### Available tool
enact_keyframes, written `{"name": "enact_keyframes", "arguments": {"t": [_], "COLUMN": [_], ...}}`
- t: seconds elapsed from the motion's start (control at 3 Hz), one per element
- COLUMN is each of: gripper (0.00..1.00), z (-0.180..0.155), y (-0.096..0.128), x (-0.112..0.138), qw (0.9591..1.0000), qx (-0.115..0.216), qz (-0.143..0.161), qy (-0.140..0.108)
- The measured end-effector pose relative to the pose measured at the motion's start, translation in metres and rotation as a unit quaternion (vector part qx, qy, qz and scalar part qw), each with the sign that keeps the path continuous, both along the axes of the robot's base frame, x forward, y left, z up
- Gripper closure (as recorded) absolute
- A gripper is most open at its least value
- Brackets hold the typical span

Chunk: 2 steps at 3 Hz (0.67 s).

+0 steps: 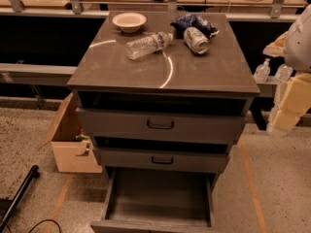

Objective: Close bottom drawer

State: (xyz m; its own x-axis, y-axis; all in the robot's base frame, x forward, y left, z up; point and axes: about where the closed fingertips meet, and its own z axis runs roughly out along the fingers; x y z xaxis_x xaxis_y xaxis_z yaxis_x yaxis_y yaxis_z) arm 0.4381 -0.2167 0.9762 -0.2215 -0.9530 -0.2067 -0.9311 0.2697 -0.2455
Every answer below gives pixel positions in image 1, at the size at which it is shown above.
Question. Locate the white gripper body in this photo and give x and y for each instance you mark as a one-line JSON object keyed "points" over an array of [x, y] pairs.
{"points": [[299, 44]]}

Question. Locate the grey bottom drawer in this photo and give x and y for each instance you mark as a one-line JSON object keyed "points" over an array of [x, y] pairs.
{"points": [[154, 201]]}

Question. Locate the grey drawer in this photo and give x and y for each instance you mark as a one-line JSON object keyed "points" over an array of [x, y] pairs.
{"points": [[161, 127], [161, 160], [154, 201]]}

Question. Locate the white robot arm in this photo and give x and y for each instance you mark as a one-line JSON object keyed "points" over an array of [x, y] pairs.
{"points": [[295, 44]]}

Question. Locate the grey drawer cabinet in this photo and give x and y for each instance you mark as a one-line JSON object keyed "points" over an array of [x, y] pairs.
{"points": [[172, 81]]}

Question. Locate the grey middle drawer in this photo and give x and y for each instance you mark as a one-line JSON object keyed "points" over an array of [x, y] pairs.
{"points": [[161, 160]]}

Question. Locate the grey top drawer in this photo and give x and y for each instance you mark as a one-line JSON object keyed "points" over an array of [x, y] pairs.
{"points": [[161, 127]]}

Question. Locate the right sanitizer pump bottle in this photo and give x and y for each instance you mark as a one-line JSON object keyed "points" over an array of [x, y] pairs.
{"points": [[283, 73]]}

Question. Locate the sanitizer pump bottle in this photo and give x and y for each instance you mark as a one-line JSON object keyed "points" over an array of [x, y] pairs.
{"points": [[283, 73], [262, 72]]}

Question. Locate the left sanitizer pump bottle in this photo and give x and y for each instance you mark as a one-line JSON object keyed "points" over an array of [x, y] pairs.
{"points": [[262, 72]]}

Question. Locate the crushed soda can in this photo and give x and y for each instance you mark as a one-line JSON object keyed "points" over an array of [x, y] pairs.
{"points": [[196, 40]]}

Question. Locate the blue chip bag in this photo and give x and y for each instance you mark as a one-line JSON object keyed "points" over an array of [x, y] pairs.
{"points": [[183, 22]]}

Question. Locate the clear plastic water bottle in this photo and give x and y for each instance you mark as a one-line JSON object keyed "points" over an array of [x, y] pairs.
{"points": [[147, 45]]}

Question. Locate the white bowl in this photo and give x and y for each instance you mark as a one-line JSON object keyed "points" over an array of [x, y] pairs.
{"points": [[129, 22]]}

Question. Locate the green item in box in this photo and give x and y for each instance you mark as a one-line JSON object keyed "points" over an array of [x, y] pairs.
{"points": [[82, 137]]}

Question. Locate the cardboard box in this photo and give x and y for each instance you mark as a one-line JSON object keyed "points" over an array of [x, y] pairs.
{"points": [[70, 156]]}

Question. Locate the black pole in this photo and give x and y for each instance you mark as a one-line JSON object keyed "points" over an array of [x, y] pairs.
{"points": [[7, 206]]}

